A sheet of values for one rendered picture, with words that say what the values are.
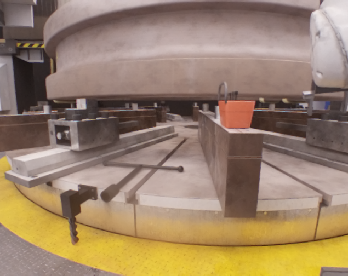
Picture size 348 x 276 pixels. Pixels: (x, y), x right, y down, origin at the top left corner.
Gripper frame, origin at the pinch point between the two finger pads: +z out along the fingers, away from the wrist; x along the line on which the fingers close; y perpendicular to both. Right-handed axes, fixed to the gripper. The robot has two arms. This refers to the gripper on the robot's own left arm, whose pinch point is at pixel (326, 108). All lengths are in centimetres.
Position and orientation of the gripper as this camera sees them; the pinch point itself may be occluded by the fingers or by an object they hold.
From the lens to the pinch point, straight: 105.3
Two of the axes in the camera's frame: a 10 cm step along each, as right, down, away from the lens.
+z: 2.2, 8.3, 5.0
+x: -9.4, 0.6, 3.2
